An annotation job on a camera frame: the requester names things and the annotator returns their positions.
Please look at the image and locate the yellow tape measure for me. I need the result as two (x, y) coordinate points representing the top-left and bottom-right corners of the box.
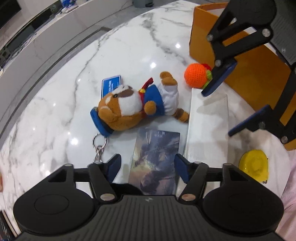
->
(239, 150), (269, 184)

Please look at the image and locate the blue ocean park tag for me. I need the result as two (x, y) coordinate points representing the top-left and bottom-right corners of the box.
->
(101, 75), (121, 98)

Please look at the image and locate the dark photo card box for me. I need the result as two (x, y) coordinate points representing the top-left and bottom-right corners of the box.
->
(128, 128), (180, 195)

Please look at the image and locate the white tv console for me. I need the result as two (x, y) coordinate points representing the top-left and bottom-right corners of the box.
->
(1, 1), (132, 99)

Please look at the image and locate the orange crochet fruit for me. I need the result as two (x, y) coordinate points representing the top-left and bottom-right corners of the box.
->
(184, 63), (213, 89)

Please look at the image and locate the white long box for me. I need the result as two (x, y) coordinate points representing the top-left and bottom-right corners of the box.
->
(184, 89), (229, 168)

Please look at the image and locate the brown sailor plush keychain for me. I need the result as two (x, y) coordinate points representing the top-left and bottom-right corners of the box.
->
(90, 71), (190, 137)

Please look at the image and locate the orange cardboard shoe box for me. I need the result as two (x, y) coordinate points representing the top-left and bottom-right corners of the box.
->
(189, 2), (295, 150)

